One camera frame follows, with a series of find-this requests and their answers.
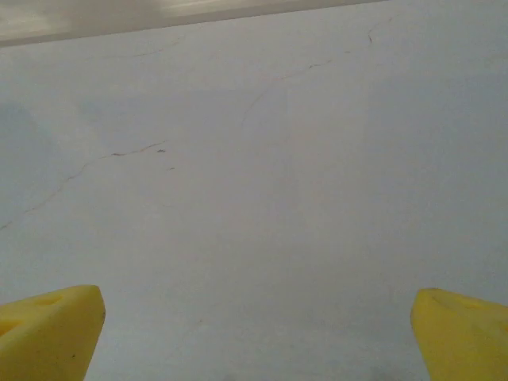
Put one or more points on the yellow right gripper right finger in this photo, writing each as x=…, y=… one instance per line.
x=464, y=341

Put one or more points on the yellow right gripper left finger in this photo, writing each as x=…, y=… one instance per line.
x=47, y=337

